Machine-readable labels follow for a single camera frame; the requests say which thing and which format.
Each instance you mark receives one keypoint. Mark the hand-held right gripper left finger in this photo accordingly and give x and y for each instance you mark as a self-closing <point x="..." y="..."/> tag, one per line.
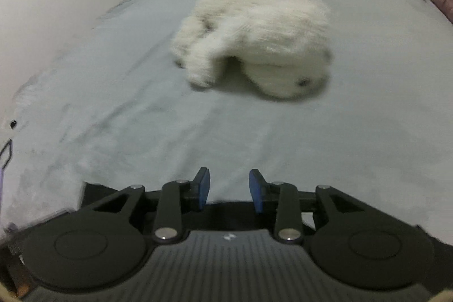
<point x="202" y="188"/>

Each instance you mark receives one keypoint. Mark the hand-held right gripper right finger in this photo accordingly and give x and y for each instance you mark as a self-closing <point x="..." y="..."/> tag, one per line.
<point x="255" y="190"/>

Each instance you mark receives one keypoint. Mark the black garment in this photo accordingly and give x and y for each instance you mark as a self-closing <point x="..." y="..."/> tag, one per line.
<point x="230" y="217"/>

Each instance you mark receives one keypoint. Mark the bed with grey sheet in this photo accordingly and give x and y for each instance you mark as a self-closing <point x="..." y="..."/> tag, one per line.
<point x="124" y="111"/>

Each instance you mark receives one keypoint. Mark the white plush dog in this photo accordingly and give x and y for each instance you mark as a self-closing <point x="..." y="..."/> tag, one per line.
<point x="254" y="33"/>

